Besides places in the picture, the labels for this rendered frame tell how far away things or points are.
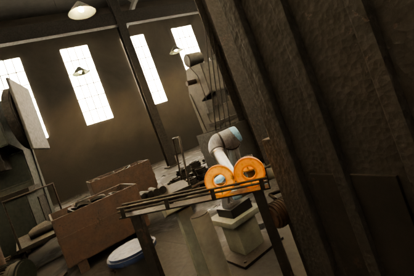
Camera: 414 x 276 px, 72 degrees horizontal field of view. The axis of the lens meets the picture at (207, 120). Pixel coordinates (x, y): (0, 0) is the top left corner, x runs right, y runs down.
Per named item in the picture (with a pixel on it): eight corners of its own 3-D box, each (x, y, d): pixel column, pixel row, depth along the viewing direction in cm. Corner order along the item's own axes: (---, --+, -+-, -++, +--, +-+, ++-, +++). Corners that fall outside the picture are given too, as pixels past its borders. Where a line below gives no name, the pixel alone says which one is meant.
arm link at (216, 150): (200, 136, 190) (233, 196, 157) (215, 130, 191) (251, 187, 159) (202, 146, 198) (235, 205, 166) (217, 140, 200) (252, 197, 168)
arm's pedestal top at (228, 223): (209, 223, 222) (207, 219, 222) (238, 205, 239) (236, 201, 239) (233, 229, 195) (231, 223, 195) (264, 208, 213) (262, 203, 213)
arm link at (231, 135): (228, 180, 226) (214, 129, 193) (244, 172, 229) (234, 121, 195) (235, 190, 217) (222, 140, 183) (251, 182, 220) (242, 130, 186)
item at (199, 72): (204, 162, 761) (167, 63, 761) (238, 146, 824) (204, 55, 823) (233, 159, 638) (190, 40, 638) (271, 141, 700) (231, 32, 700)
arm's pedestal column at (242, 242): (214, 257, 223) (202, 226, 223) (249, 231, 245) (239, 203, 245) (246, 270, 190) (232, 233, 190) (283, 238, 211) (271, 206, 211)
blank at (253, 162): (261, 154, 138) (260, 153, 141) (230, 161, 140) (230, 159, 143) (268, 185, 138) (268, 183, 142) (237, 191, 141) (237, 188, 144)
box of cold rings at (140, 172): (150, 195, 571) (137, 160, 571) (164, 198, 499) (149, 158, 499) (99, 219, 522) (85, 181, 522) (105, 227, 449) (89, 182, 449)
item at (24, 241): (81, 248, 380) (55, 181, 380) (25, 278, 342) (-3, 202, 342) (67, 236, 476) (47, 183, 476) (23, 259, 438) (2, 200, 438)
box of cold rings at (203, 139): (261, 153, 588) (246, 114, 588) (290, 151, 503) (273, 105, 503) (210, 177, 538) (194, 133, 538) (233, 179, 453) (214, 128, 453)
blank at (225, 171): (230, 162, 141) (231, 161, 144) (201, 169, 143) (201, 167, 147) (238, 193, 141) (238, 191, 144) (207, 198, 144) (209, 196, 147)
